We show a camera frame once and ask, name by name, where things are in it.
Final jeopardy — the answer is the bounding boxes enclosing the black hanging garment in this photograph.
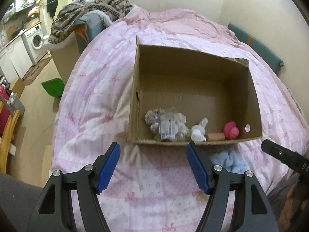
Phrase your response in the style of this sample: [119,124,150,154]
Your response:
[46,0,59,18]

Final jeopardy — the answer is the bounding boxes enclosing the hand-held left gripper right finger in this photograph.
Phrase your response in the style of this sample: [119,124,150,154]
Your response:
[186,142,278,232]

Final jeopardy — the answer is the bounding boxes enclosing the small white plush toy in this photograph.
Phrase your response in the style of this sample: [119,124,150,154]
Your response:
[190,117,209,142]

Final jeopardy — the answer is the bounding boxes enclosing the light blue fluffy cloth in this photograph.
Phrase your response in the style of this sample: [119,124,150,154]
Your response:
[210,149,249,174]

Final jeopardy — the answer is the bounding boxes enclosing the yellow wooden chair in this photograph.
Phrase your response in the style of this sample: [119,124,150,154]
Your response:
[0,101,22,173]

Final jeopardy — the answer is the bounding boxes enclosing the green dustpan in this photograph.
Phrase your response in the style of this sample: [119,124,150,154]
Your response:
[41,78,65,98]

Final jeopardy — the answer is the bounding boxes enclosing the person's leg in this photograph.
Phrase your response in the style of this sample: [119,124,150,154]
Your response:
[266,173,300,207]
[0,172,50,232]

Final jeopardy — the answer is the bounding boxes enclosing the clear plastic bag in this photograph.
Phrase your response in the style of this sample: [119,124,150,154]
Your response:
[154,106,190,141]

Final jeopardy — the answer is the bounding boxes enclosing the white washing machine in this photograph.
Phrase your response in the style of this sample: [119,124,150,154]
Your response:
[21,24,48,65]

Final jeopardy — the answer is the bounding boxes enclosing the brown cardboard box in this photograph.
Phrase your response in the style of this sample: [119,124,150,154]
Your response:
[127,35,263,147]

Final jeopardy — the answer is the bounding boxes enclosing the grey bin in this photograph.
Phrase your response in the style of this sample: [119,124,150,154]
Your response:
[7,93,26,117]

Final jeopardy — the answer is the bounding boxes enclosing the beige soft roll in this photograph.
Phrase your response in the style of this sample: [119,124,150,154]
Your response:
[206,132,225,142]

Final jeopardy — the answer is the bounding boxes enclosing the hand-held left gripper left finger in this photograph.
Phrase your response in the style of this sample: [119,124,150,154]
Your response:
[25,142,121,232]

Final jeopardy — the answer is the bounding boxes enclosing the grey patterned cloth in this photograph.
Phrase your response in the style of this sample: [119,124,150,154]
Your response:
[144,109,161,133]

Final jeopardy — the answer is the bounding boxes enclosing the person's right hand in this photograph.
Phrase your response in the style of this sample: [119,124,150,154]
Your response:
[279,186,300,232]

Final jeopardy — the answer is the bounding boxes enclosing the white kitchen cabinets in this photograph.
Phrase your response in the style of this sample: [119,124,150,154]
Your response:
[0,45,34,78]

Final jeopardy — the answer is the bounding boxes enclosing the grey patterned knit blanket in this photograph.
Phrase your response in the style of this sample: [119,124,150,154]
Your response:
[48,0,136,52]

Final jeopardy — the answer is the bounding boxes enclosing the pink patterned quilt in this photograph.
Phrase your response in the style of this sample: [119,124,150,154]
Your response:
[49,7,306,232]

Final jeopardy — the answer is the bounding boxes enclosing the person's right leg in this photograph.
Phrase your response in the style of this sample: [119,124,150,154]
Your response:
[266,173,300,207]

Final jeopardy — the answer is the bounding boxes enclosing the red suitcase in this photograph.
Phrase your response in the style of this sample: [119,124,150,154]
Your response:
[0,84,10,137]

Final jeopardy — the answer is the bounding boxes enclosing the patterned doormat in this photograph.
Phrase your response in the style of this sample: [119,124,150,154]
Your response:
[22,57,53,85]

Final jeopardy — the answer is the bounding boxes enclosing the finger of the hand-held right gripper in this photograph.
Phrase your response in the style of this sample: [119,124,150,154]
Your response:
[261,139,298,168]

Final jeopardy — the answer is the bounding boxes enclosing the person's left leg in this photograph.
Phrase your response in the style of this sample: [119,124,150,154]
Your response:
[0,172,50,232]

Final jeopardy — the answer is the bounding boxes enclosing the pink rubber duck toy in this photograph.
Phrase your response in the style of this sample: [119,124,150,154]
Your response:
[222,121,240,141]

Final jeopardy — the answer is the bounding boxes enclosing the teal headboard cushion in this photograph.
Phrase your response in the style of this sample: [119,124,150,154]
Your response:
[227,22,285,76]

